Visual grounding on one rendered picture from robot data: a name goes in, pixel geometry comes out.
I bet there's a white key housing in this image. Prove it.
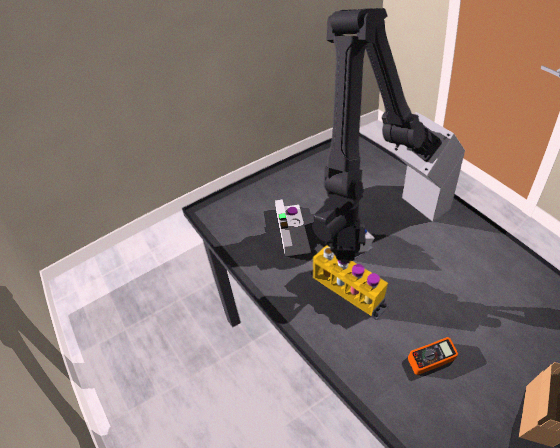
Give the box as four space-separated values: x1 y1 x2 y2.
355 229 374 259

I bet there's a dark grey table edge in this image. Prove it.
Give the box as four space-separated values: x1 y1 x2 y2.
182 133 560 448

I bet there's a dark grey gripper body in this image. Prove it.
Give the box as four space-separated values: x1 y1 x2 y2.
325 220 366 250

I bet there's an orange digital multimeter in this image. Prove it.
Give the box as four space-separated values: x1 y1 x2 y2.
408 337 458 375

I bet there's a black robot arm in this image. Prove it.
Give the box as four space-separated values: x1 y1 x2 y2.
312 8 442 263

